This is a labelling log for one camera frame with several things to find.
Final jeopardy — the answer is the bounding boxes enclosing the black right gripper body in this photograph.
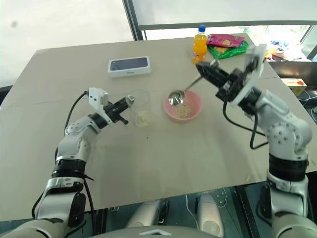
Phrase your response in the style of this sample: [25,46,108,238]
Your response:
[214,68,249,103]

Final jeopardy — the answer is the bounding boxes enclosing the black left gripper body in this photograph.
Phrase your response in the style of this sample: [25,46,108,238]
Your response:
[103,101,124,124]

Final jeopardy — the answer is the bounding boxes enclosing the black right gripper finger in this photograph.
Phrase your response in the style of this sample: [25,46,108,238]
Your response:
[195,61,230,78]
[197,68,226,88]

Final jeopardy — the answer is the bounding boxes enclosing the clear glass mug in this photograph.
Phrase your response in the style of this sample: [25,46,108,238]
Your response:
[128,89,152,128]

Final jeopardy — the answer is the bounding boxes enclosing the silver metal spoon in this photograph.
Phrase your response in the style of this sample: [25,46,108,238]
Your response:
[168,59,220,107]

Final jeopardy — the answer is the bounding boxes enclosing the oatmeal in glass mug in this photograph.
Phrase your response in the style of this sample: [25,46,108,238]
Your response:
[135,111,151,128]

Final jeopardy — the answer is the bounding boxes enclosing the pink bowl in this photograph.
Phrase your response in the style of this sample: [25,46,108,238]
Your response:
[163,90,204,123]

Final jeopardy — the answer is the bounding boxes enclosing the oatmeal in pink bowl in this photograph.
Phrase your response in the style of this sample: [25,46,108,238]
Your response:
[175,104,194,119]

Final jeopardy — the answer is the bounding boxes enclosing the orange soda bottle blue cap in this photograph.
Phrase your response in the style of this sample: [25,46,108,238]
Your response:
[192,24,209,65]

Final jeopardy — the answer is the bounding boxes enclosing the green snack bag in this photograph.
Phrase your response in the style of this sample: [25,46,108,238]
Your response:
[207,39,250,60]

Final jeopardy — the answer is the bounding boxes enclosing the pink snack bag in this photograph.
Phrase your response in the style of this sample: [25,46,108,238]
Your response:
[206,33,245,48]

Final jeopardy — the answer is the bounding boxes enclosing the white phone box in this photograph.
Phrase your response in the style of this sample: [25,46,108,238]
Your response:
[107,56,153,79]

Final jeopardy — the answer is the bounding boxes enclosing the beige cardboard table cover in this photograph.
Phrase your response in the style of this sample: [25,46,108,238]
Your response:
[0,32,317,222]

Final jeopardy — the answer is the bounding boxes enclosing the yellow red cardboard box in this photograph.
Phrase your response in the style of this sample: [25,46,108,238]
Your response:
[281,77,308,97]

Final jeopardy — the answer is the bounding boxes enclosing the black monitor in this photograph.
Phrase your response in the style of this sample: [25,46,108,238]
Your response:
[268,60,317,90]

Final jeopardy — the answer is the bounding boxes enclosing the silver rounded robot leg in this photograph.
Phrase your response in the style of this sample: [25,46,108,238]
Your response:
[125,199,169,229]
[196,193,225,238]

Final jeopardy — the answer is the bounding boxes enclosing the silver robot torso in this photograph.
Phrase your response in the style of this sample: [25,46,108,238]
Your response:
[0,218,223,238]

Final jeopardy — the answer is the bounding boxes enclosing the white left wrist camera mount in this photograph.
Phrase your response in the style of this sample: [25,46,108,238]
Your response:
[88,87,109,110]

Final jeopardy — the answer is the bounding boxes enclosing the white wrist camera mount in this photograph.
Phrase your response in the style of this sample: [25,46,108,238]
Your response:
[232,44,268,108]
[88,87,109,110]

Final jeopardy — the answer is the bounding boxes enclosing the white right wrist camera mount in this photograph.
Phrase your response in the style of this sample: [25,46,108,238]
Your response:
[232,44,268,108]

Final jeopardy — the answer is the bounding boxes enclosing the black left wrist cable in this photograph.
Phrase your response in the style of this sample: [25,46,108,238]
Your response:
[64,90,90,132]

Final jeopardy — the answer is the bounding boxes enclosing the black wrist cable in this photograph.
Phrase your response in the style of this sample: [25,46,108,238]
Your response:
[222,99,270,151]
[64,90,90,132]

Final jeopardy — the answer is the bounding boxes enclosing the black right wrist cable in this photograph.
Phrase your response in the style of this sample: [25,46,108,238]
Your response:
[222,99,270,151]

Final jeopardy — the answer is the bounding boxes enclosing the dark window frame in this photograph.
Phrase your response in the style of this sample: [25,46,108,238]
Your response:
[122,0,317,42]

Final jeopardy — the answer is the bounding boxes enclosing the black left upper arm cable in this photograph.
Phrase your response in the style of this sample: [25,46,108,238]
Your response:
[31,173,96,238]

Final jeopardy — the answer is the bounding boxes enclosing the thin white floor cable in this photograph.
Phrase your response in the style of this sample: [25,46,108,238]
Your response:
[185,194,199,224]

